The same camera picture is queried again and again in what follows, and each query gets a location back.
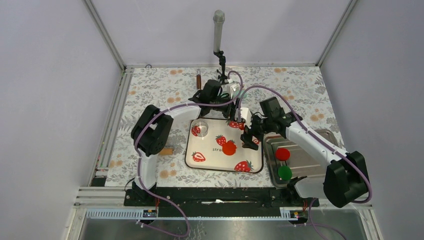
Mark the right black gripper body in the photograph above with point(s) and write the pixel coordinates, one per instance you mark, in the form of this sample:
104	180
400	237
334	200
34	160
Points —
256	127

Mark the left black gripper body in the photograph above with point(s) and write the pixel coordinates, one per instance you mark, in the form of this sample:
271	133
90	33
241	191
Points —
227	110

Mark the wooden handled metal scraper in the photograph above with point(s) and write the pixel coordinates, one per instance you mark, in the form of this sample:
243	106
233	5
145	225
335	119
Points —
198	79

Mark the small round metal cup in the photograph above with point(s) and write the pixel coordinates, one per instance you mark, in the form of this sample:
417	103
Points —
199	128

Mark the strawberry print white tray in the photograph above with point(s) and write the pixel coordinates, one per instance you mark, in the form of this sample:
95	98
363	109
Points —
215	144

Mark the orange dough piece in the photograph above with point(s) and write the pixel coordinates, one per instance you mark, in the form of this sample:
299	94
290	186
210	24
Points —
229	148

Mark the wooden dough roller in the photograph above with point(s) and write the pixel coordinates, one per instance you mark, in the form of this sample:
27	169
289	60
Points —
167	151

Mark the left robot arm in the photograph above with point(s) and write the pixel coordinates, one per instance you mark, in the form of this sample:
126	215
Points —
153	127

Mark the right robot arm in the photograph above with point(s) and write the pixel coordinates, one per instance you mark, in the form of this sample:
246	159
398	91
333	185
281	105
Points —
345	180

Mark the red dough disc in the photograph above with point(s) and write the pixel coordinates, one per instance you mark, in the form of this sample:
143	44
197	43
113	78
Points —
282	154

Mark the green dough disc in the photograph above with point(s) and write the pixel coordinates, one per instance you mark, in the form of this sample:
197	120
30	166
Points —
285	173

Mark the black tripod mic stand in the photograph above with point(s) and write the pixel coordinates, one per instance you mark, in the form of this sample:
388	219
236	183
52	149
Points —
222	77

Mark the stainless steel tray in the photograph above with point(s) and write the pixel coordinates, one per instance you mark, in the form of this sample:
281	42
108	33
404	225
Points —
300	162

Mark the silver microphone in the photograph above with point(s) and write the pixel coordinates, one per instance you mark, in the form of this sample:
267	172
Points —
218	20

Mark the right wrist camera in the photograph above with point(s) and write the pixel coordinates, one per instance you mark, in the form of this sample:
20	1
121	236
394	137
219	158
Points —
272	114

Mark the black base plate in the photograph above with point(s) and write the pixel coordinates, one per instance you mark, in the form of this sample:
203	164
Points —
244	202

